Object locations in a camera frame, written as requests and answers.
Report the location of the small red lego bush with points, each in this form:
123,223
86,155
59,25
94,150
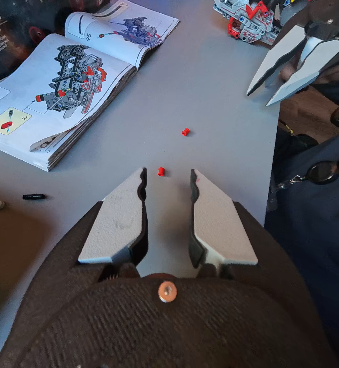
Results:
185,131
160,171

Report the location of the person's right forearm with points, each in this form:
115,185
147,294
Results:
336,89

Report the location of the open instruction booklet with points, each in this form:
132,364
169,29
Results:
57,86

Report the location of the small black lego pin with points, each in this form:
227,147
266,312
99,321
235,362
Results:
33,197

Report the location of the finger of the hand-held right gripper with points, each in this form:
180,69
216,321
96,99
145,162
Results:
278,54
316,66

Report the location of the black toy set box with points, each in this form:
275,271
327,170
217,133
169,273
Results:
19,28

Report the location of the person's right hand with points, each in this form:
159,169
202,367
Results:
288,73

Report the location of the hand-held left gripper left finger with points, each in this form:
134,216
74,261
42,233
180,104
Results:
114,227

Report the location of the black grey lego truck model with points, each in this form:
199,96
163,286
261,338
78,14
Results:
250,23

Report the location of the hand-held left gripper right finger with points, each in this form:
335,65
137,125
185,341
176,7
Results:
224,230

